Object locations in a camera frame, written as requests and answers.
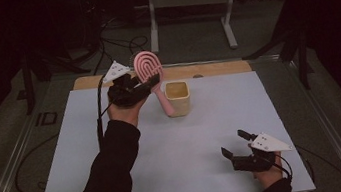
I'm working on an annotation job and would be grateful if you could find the pink hairbrush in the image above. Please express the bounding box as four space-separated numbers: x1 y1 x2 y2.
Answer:
131 47 176 121

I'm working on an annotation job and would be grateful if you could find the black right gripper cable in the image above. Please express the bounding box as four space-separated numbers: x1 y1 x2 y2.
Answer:
273 139 341 192

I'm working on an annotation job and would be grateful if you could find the black floor cable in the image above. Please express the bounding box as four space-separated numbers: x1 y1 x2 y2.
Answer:
87 32 123 77
127 34 152 58

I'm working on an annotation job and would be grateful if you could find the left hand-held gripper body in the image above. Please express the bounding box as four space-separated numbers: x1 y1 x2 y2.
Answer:
99 56 154 111

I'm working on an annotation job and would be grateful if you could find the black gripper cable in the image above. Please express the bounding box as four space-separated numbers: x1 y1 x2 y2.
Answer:
1 74 120 192
273 139 341 192

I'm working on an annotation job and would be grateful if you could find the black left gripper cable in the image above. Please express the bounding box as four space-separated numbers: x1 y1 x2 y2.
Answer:
1 74 120 192

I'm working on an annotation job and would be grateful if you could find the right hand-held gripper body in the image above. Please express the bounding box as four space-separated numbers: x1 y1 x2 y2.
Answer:
228 128 297 177

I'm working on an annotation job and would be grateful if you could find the black stand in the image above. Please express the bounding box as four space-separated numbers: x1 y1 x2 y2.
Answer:
10 41 97 117
234 0 319 99

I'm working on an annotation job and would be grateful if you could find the light grey table mat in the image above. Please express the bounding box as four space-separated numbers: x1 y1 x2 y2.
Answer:
18 58 317 192

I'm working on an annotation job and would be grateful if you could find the person's left hand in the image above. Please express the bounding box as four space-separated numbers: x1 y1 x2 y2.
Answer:
105 93 154 132

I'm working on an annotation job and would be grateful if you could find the beige square cup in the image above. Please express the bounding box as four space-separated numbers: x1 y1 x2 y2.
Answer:
163 78 193 120

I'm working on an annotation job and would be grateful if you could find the person's right hand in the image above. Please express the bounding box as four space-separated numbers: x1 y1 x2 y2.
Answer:
250 153 287 191

